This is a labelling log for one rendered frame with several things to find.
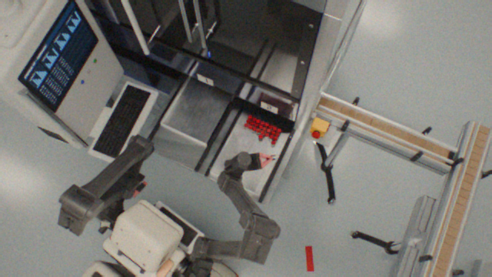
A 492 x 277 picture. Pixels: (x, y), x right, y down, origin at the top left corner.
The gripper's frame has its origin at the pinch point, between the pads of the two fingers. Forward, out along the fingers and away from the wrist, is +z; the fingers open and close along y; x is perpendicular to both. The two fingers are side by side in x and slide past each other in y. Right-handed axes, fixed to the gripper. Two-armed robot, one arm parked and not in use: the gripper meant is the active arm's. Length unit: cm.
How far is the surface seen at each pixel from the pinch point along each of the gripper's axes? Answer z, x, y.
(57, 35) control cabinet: -67, 64, -30
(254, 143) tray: 14.8, 8.1, -31.2
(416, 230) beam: 89, -54, -8
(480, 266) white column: 150, -93, -16
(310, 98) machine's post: 17.7, 20.4, 12.3
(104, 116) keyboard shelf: -41, 38, -82
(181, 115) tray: -11, 30, -53
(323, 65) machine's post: 5.8, 28.2, 35.4
